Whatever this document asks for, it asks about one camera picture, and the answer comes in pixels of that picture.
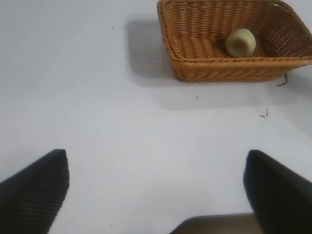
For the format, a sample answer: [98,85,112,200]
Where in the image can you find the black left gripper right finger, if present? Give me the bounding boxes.
[243,149,312,234]

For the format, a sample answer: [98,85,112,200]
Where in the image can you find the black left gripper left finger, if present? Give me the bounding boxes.
[0,149,70,234]

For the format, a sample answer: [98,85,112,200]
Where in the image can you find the brown woven wicker basket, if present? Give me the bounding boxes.
[156,0,312,83]

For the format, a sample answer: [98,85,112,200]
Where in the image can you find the pale yellow egg yolk pastry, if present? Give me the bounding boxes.
[225,28,257,58]

